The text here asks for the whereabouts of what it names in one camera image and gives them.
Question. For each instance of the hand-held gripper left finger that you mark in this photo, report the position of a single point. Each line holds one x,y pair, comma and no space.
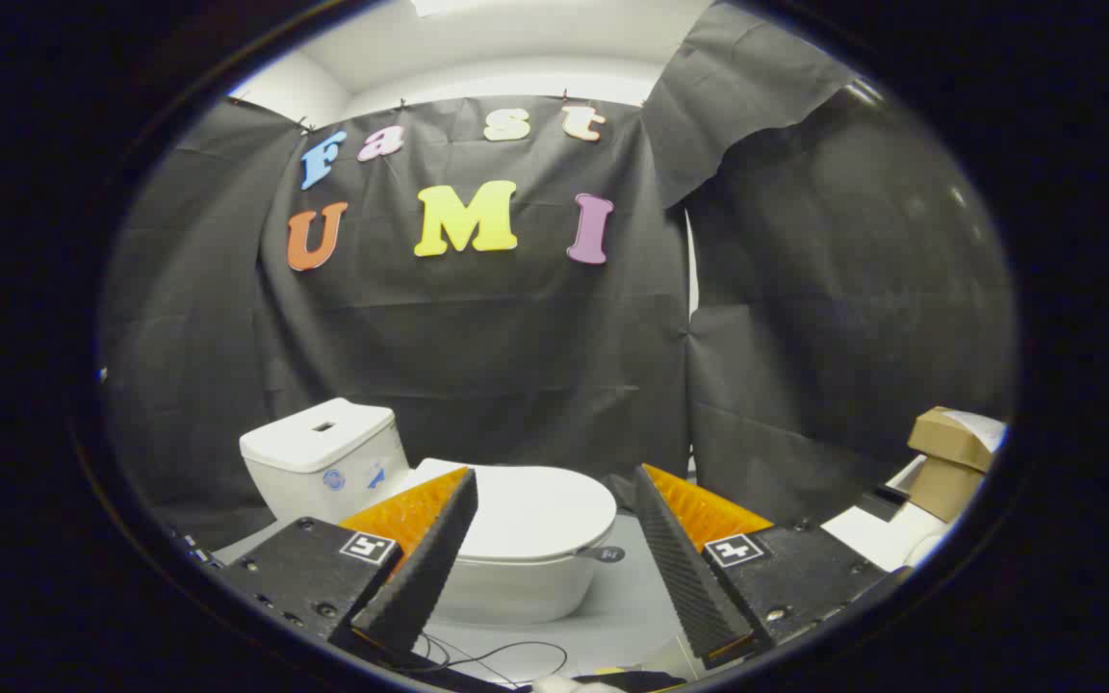
425,568

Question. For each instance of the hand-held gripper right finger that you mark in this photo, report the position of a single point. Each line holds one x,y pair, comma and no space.
684,577

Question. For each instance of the white cabinet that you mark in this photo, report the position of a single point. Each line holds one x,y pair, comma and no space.
877,539

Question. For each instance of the black backdrop cloth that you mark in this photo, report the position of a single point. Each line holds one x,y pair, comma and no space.
477,327

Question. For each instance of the brown cardboard box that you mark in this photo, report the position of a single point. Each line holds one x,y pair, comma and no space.
941,489
949,438

